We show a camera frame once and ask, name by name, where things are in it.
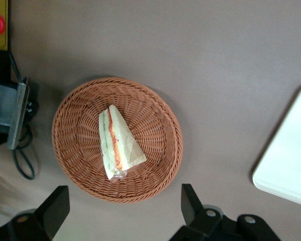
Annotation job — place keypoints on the cream plastic tray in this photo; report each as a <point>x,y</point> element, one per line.
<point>288,155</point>

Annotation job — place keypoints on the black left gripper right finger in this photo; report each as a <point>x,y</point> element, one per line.
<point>205,226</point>

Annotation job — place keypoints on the wrapped triangle sandwich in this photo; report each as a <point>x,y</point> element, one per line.
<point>120,140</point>

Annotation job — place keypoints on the brown wicker basket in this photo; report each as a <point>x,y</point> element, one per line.
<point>155,140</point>

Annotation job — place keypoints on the grey metal clamp bracket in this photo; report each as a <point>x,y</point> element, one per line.
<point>5,108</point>

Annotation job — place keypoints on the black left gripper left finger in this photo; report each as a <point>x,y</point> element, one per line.
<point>47,216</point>

